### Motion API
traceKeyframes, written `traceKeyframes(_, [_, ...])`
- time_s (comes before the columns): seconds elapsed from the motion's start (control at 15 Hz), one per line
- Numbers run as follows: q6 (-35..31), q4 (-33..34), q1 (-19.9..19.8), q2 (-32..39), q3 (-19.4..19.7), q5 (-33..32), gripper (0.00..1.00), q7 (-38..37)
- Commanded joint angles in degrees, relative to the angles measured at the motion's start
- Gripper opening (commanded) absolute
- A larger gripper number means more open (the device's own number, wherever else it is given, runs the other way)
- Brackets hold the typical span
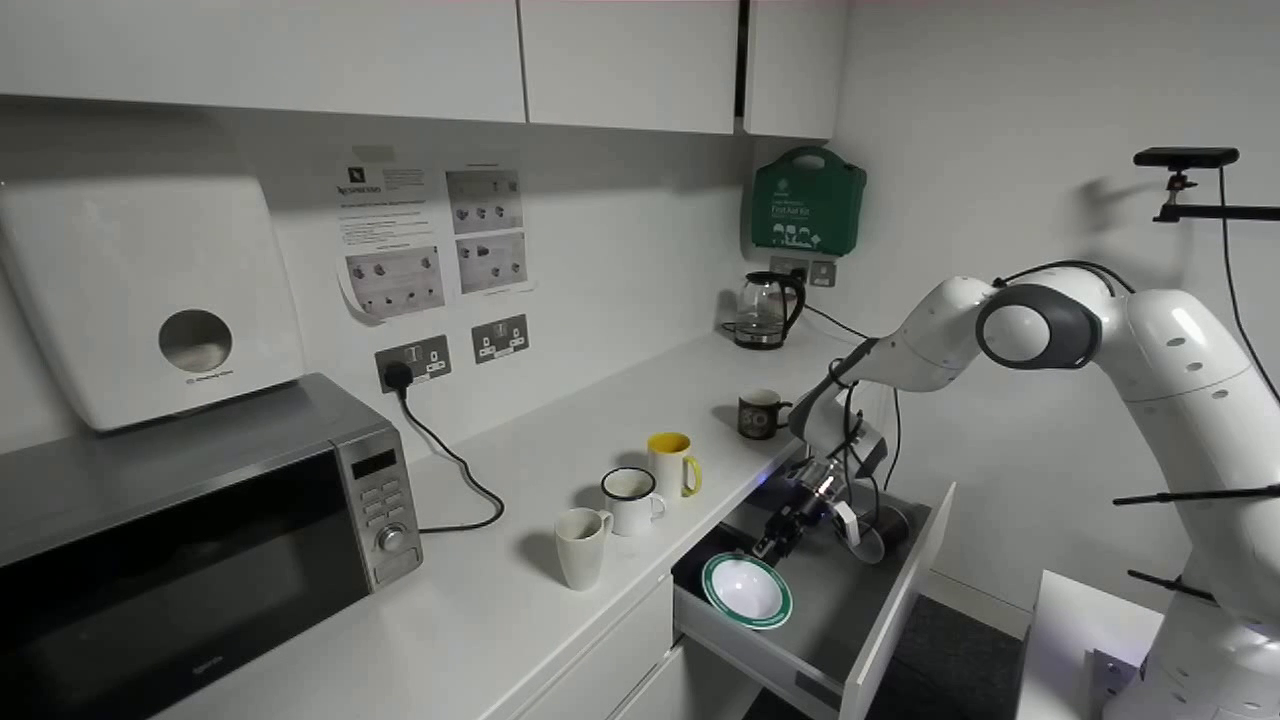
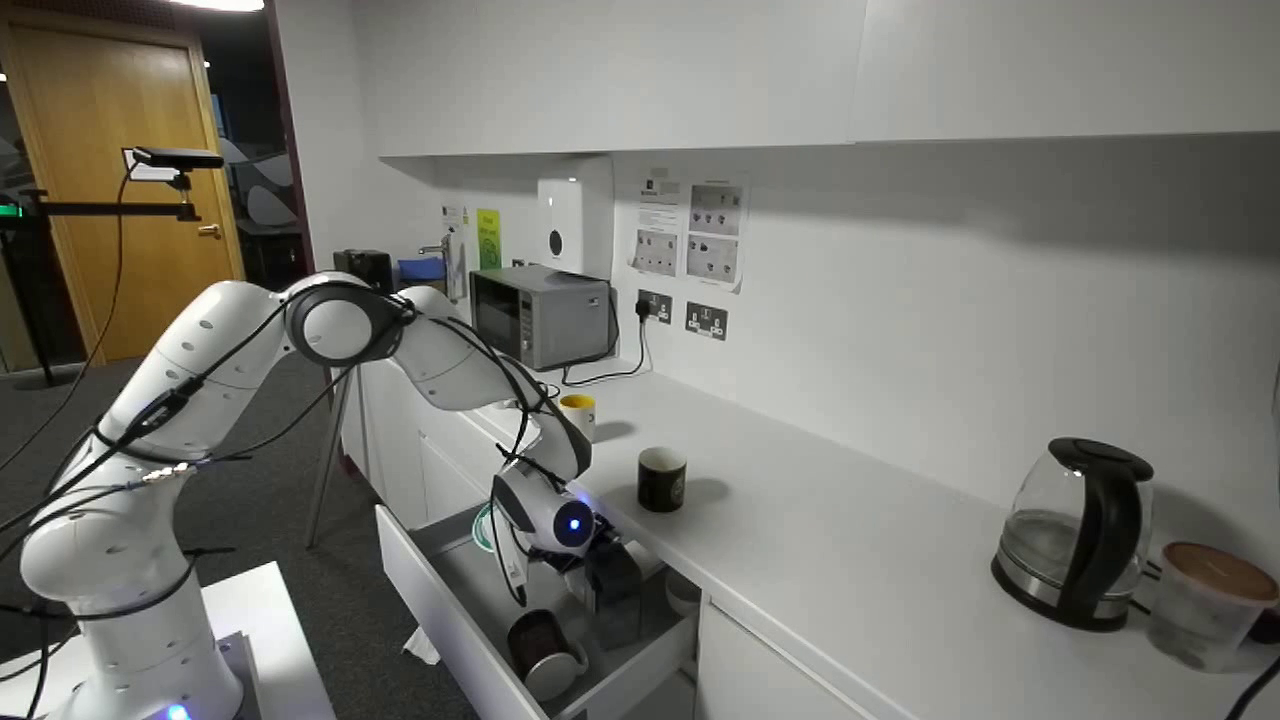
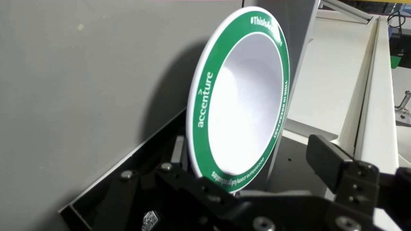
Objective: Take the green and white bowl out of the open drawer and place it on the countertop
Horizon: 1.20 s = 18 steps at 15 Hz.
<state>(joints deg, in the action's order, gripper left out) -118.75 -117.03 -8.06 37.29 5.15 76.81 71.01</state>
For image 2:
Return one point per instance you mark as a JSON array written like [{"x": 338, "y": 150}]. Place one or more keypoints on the white upper cabinets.
[{"x": 801, "y": 67}]

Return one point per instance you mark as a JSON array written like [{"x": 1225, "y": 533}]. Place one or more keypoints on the small black cup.
[{"x": 617, "y": 582}]

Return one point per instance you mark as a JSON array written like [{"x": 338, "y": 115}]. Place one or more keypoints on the plastic container brown lid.
[{"x": 1205, "y": 615}]

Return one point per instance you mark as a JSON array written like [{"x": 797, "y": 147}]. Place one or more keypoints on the empty double wall socket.
[{"x": 707, "y": 321}]

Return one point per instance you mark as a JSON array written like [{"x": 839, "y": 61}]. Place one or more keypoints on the wooden door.
[{"x": 107, "y": 94}]

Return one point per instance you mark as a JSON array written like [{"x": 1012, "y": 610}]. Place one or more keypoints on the slim clear bottle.
[{"x": 457, "y": 261}]

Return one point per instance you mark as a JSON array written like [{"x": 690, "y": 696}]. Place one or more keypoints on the wall socket with plug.
[{"x": 653, "y": 307}]

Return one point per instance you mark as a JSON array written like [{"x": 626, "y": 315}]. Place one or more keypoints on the white lower cabinets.
[{"x": 775, "y": 666}]

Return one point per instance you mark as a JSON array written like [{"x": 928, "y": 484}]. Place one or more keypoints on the open grey kitchen drawer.
[{"x": 440, "y": 625}]

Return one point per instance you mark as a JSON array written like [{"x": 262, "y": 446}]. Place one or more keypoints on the yellow green wall sign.
[{"x": 489, "y": 241}]

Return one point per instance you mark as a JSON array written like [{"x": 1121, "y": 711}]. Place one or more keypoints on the white cabinets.
[
  {"x": 775, "y": 666},
  {"x": 801, "y": 67}
]

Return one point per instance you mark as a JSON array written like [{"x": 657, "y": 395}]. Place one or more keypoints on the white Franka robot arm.
[{"x": 120, "y": 563}]

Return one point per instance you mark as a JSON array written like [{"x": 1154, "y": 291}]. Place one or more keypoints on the grey tripod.
[{"x": 322, "y": 467}]

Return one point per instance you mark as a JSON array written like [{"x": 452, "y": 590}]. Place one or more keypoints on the black camera boom stand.
[{"x": 92, "y": 211}]

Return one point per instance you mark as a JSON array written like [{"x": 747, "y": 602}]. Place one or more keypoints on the dark mug lying sideways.
[{"x": 545, "y": 644}]

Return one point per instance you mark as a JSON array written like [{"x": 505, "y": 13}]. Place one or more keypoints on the instruction poster with header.
[{"x": 657, "y": 244}]

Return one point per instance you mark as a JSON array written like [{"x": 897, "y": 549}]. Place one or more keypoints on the white robot stand table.
[{"x": 281, "y": 641}]

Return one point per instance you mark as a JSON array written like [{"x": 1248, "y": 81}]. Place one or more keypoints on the black mug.
[{"x": 661, "y": 482}]

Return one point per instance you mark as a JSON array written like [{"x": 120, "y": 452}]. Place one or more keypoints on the blue box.
[{"x": 422, "y": 275}]

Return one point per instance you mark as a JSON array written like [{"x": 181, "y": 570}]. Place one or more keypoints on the white paper towel dispenser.
[{"x": 561, "y": 227}]

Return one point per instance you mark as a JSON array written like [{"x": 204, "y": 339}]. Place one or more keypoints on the black camera on boom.
[{"x": 175, "y": 157}]

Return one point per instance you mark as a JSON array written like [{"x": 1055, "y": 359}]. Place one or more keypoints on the instruction poster two photos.
[{"x": 715, "y": 241}]

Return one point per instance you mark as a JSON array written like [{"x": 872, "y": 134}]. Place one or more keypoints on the black countertop appliance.
[{"x": 361, "y": 266}]

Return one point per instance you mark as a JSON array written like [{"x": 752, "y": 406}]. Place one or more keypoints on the ceiling lamp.
[{"x": 222, "y": 5}]

